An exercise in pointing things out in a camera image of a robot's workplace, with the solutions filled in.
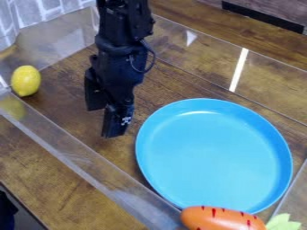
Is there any thin black wire loop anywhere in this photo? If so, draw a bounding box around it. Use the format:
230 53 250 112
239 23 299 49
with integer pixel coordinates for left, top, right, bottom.
127 39 157 75

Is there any blue round plastic tray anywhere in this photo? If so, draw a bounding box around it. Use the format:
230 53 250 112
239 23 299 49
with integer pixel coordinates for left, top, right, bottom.
136 98 292 214

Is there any white brick pattern curtain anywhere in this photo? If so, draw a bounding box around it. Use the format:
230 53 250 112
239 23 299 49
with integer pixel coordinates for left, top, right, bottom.
0 0 96 52

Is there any orange toy carrot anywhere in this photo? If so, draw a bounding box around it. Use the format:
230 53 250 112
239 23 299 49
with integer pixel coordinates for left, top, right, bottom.
179 205 302 230

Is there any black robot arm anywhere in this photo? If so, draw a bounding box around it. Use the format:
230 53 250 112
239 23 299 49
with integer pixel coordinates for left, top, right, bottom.
84 0 156 138

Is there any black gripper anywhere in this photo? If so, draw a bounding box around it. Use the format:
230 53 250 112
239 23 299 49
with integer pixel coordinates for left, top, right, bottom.
84 36 148 138

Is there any dark baseboard strip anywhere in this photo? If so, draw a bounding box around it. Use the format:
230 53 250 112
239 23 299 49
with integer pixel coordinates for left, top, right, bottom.
222 0 304 34

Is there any yellow toy lemon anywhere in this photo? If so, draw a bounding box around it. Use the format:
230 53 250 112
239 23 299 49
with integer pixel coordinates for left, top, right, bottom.
11 66 41 97

